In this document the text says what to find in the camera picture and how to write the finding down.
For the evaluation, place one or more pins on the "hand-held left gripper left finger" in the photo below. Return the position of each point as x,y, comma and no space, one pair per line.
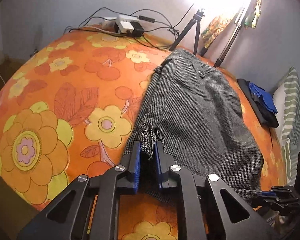
137,166

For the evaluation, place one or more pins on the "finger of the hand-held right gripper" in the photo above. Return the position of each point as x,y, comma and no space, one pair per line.
267,194

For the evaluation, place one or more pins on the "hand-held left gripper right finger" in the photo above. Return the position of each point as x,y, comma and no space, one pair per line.
159,166

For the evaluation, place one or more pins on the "grey houndstooth pants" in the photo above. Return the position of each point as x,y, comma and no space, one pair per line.
197,120

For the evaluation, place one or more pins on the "green striped pillow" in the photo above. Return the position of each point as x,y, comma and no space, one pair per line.
291,115

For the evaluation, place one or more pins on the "folded black and blue clothes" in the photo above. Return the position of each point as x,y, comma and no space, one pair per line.
261,102

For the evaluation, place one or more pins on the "orange floral bed sheet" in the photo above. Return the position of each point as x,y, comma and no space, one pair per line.
65,110

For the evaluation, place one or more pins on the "black power adapter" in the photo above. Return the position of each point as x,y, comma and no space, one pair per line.
137,28

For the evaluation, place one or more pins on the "black tripod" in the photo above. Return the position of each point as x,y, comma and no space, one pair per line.
190,30

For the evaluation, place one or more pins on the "white power strip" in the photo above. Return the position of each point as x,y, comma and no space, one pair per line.
118,21

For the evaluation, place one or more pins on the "silver light stand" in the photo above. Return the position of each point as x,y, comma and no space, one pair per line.
230,37

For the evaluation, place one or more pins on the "colourful printed cloth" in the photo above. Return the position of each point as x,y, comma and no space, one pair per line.
217,27

